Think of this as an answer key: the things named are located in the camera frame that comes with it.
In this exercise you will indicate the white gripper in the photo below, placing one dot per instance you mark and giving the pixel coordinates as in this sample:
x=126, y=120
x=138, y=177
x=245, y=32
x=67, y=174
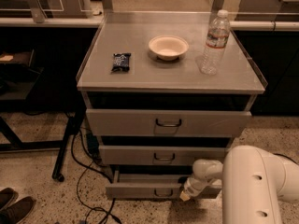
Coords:
x=191, y=186

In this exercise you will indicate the grey bottom drawer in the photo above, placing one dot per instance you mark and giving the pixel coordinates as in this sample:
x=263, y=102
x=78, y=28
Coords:
x=144, y=186

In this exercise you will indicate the grey drawer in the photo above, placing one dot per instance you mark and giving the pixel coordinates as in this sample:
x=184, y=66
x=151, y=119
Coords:
x=144, y=186
x=167, y=114
x=175, y=151

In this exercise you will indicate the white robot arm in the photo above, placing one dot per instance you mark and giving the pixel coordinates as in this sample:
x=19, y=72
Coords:
x=253, y=182

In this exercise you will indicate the grey metal drawer cabinet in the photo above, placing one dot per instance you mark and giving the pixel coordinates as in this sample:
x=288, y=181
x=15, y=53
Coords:
x=132, y=32

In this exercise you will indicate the grey middle drawer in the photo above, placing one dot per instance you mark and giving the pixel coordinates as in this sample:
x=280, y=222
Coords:
x=175, y=151

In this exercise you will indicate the grey top drawer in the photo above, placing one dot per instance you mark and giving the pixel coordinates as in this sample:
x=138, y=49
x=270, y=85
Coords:
x=167, y=114

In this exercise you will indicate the dark blue snack packet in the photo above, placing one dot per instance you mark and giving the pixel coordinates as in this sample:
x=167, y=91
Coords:
x=121, y=62

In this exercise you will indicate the white paper bowl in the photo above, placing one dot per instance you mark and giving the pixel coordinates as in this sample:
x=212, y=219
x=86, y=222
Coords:
x=168, y=47

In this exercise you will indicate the clear plastic water bottle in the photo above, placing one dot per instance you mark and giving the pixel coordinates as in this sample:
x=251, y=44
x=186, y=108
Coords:
x=216, y=41

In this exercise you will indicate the brown shoe lower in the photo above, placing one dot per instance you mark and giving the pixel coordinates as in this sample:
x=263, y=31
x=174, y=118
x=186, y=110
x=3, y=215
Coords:
x=17, y=211

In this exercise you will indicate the brown shoe near edge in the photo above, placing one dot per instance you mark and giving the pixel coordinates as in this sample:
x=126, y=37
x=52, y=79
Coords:
x=8, y=196

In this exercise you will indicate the black table frame leg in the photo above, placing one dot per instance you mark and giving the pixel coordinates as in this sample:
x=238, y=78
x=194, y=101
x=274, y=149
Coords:
x=16, y=144

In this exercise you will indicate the white horizontal rail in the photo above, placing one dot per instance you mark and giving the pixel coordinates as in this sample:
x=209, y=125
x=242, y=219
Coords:
x=96, y=22

